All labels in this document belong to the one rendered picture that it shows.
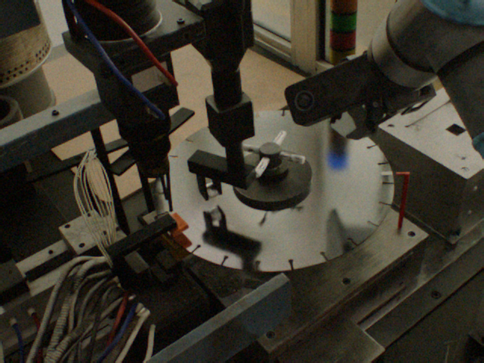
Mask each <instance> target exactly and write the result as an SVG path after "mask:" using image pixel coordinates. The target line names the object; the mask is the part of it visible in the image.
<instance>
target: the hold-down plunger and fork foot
mask: <svg viewBox="0 0 484 363"><path fill-rule="evenodd" d="M225 156H226V157H222V156H219V155H216V154H211V153H208V152H205V151H203V150H201V149H197V151H196V152H195V153H194V154H192V155H191V156H190V157H189V159H188V160H187V164H188V171H189V173H192V174H195V175H197V183H198V188H199V192H200V194H201V196H202V197H203V199H204V200H205V201H208V200H209V198H208V192H207V187H206V178H209V179H211V180H212V183H213V184H214V185H215V186H216V188H217V191H218V194H219V196H221V195H223V193H222V183H225V184H227V185H231V186H235V187H238V188H242V189H244V190H247V189H248V187H249V186H251V184H252V183H253V182H254V180H255V179H256V178H257V176H256V167H255V166H253V165H250V164H248V163H245V159H244V143H243V142H242V143H240V144H236V145H231V146H228V147H225Z"/></svg>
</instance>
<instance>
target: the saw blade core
mask: <svg viewBox="0 0 484 363"><path fill-rule="evenodd" d="M253 113H254V123H255V133H256V134H255V136H254V137H252V138H249V139H247V140H245V141H243V143H244V144H249V145H252V146H257V147H260V146H261V145H262V144H264V143H266V142H273V141H274V140H275V138H276V136H277V135H278V134H279V133H280V131H285V132H286V133H287V135H286V136H285V138H284V140H283V141H282V142H281V149H286V150H289V151H292V152H294V153H296V154H299V155H301V156H302V157H305V159H306V160H307V161H308V162H309V164H310V166H311V168H312V185H311V187H310V189H309V190H308V191H307V192H306V194H305V195H304V196H303V197H301V198H300V199H298V200H296V201H294V202H292V203H289V204H286V205H282V206H259V205H255V204H251V203H248V202H246V201H245V200H243V199H242V198H240V197H239V196H238V195H237V194H236V193H235V191H234V189H233V187H232V186H231V185H227V184H225V183H222V193H223V195H221V196H219V194H218V196H217V197H214V198H213V199H209V200H208V201H205V200H204V199H203V197H202V196H201V194H200V192H199V188H198V183H197V175H195V174H192V173H189V171H188V164H187V160H188V159H189V157H190V156H191V155H192V154H194V153H195V152H196V151H197V149H201V150H203V151H205V152H208V153H211V154H216V155H219V156H222V157H226V156H225V148H224V147H223V146H221V145H220V143H218V141H217V140H216V139H215V138H214V137H213V136H212V135H211V134H210V133H209V130H208V129H207V128H209V125H208V126H207V127H203V128H202V129H201V130H199V131H198V132H195V133H194V134H193V135H190V136H189V137H187V138H186V139H185V140H184V141H182V142H181V143H180V144H179V145H177V146H176V147H175V148H174V149H173V151H172V153H170V154H169V156H168V158H169V168H170V170H169V177H171V189H172V204H173V211H172V212H170V211H169V207H168V200H165V199H164V195H160V194H162V193H163V188H162V185H161V181H160V178H156V179H155V182H154V195H155V196H154V208H155V210H156V214H157V215H158V217H157V218H158V219H159V218H161V217H163V215H165V214H164V213H166V212H168V213H170V214H173V213H175V212H177V213H178V214H179V215H180V216H181V217H182V218H183V219H184V220H185V221H186V222H187V223H188V227H189V228H188V229H187V230H185V231H183V232H182V233H180V234H177V235H176V236H174V237H172V239H173V240H174V241H175V242H176V243H177V244H178V245H179V246H181V247H182V248H184V249H185V250H187V251H188V252H189V253H193V252H194V251H195V250H196V249H197V247H198V246H201V248H198V249H197V250H196V251H195V252H194V255H195V256H198V257H200V258H201V259H204V260H206V262H209V263H212V264H215V265H219V266H221V264H222V263H223V261H224V257H225V256H227V257H228V258H227V259H226V260H225V262H224V264H223V266H222V267H225V268H231V269H236V270H240V271H251V272H255V268H256V264H255V263H256V262H260V264H259V267H258V272H284V271H291V267H290V263H289V261H290V260H292V261H293V270H294V271H296V270H300V269H305V268H311V267H314V266H317V265H319V264H322V263H324V262H326V260H325V259H324V257H323V256H322V255H321V254H320V253H324V256H325V258H326V259H327V260H328V261H331V260H333V259H336V258H338V257H340V256H342V255H344V254H346V253H348V252H350V251H351V250H354V249H355V248H356V246H357V247H359V246H360V245H361V244H362V243H363V242H364V241H366V240H367V239H368V238H369V237H370V236H371V235H372V234H373V233H374V232H375V231H376V230H377V227H379V226H380V225H381V223H382V222H383V221H384V219H385V218H386V216H387V214H388V212H389V209H390V207H391V205H392V199H393V194H394V179H393V175H381V173H382V172H391V171H392V169H391V167H390V164H389V162H388V160H387V158H386V157H385V155H384V154H383V152H381V151H380V149H379V148H378V147H377V146H376V147H375V143H374V142H373V141H372V140H371V139H370V138H363V139H361V140H352V139H348V138H346V137H344V136H342V135H341V134H340V133H338V132H337V131H336V130H334V129H333V128H332V127H331V121H330V120H329V119H326V120H323V121H321V122H319V123H316V124H314V125H311V126H301V125H297V124H296V123H294V122H293V120H292V117H291V115H290V111H289V110H285V112H284V116H283V111H282V110H269V111H260V112H258V114H259V117H257V114H256V112H253ZM189 142H192V143H189ZM367 148H370V149H367ZM174 157H178V158H176V159H175V158H174ZM378 164H382V165H381V166H379V165H378ZM383 183H386V184H385V185H384V184H383ZM379 203H383V204H382V205H380V204H379ZM384 204H385V205H384ZM387 205H388V206H387ZM368 222H370V223H371V225H369V224H367V223H368ZM375 226H377V227H375ZM348 239H350V240H351V241H352V242H353V243H354V244H351V242H350V241H347V240H348ZM355 245H356V246H355Z"/></svg>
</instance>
